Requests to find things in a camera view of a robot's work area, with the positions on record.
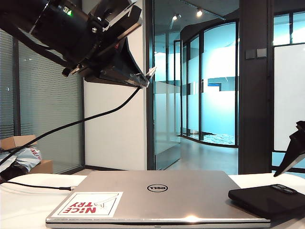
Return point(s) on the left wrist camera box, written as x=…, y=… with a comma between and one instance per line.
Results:
x=112, y=9

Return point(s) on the dark bag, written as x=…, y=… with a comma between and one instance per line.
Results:
x=12, y=173

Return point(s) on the grey plastic mailing bag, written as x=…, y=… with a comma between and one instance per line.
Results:
x=23, y=158

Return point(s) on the silver Dell laptop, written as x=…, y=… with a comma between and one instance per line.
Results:
x=178, y=202

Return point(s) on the grey wall switch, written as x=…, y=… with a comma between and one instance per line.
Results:
x=261, y=53

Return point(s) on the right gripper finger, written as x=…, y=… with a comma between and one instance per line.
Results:
x=290, y=155

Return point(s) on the ceiling spotlight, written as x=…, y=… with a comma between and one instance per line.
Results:
x=175, y=17
x=199, y=13

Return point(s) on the dark wall switch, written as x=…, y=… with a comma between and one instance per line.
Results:
x=250, y=54

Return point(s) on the grey window blinds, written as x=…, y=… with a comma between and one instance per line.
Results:
x=47, y=107

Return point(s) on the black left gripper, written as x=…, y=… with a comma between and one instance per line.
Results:
x=102, y=43

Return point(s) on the white Nice Try sticker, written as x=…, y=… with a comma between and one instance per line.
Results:
x=100, y=210

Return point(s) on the black phone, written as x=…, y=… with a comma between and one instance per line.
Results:
x=267, y=202

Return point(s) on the closed brown cardboard box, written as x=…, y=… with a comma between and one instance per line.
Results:
x=44, y=167

